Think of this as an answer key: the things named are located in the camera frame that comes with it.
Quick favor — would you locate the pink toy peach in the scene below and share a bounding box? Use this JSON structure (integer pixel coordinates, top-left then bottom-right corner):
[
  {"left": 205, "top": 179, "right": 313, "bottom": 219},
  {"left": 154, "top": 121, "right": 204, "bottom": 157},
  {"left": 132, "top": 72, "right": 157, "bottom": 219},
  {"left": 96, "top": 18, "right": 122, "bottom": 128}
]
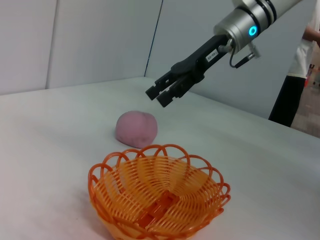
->
[{"left": 114, "top": 110, "right": 159, "bottom": 149}]

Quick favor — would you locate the person in white shirt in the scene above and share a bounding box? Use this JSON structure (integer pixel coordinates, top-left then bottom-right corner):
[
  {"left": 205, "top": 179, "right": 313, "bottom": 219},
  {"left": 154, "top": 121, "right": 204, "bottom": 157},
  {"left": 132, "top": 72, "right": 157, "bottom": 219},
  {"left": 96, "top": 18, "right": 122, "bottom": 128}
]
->
[{"left": 268, "top": 14, "right": 320, "bottom": 128}]

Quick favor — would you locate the orange woven plastic basket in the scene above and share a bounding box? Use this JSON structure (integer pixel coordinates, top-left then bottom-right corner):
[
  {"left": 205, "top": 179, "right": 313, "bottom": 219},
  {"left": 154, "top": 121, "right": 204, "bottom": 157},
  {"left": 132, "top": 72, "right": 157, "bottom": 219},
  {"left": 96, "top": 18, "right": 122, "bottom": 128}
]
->
[{"left": 87, "top": 143, "right": 231, "bottom": 240}]

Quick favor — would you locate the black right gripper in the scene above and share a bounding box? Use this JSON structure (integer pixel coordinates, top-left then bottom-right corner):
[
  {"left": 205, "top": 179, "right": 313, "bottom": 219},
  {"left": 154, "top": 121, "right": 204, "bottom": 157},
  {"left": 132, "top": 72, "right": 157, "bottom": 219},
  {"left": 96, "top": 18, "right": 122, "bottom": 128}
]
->
[{"left": 145, "top": 34, "right": 234, "bottom": 108}]

